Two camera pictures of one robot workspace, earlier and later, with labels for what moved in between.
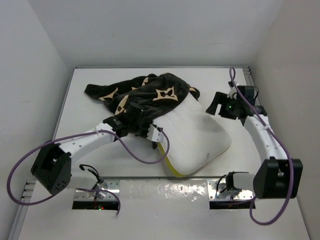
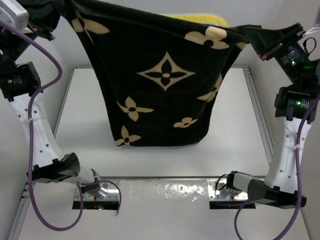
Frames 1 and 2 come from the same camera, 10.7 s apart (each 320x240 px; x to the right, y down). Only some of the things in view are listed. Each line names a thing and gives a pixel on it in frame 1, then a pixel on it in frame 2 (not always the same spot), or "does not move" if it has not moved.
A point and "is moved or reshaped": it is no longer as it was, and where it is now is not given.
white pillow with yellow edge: [196, 141] to [213, 19]
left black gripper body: [139, 127] to [40, 25]
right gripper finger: [225, 110] to [249, 32]
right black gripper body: [234, 104] to [291, 58]
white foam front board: [162, 209] does not move
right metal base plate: [218, 190] does not move
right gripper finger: [218, 99] to [264, 41]
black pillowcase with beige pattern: [143, 95] is moved or reshaped
